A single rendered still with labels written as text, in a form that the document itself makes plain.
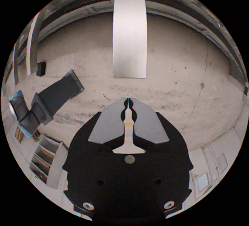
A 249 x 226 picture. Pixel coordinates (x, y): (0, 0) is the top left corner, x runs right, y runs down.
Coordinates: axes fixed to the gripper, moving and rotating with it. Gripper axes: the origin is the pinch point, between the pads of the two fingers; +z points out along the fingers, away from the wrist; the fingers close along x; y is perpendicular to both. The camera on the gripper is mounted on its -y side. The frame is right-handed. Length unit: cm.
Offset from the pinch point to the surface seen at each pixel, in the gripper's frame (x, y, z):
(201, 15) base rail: 30.4, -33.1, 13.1
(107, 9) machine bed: -18, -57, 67
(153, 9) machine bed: 24, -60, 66
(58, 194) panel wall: -161, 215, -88
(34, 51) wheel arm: -23.5, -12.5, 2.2
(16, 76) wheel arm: -48.5, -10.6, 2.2
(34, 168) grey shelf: -256, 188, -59
